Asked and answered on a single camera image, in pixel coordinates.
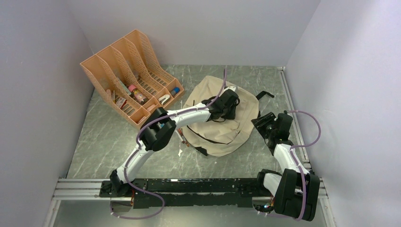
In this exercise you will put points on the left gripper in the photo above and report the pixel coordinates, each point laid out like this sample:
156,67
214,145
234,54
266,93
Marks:
232,115

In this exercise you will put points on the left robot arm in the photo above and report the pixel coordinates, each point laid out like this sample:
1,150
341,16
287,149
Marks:
157,131

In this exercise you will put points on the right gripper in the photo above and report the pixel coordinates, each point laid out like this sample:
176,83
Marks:
259,123

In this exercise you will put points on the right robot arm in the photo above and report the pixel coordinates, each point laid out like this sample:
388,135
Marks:
294,192

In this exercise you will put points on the red small box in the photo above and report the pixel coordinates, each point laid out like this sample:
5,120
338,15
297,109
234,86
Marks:
121,102

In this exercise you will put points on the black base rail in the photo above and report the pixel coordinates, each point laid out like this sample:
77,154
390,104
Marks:
242,192

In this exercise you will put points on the beige canvas backpack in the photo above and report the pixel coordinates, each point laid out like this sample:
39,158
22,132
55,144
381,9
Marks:
222,137

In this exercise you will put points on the white stapler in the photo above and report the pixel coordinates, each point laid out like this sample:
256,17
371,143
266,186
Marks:
163,100

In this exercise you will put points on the green white card pack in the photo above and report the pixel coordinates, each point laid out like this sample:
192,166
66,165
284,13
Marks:
124,87

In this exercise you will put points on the blue-capped grey bottle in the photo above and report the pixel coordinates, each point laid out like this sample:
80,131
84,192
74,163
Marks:
174,91

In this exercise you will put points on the orange plastic file organizer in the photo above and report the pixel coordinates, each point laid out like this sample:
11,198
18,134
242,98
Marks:
132,60

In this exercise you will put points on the pink-capped glitter bottle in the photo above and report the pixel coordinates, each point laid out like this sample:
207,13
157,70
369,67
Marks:
137,94

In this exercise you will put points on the white red-capped marker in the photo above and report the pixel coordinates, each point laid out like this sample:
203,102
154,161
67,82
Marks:
180,136

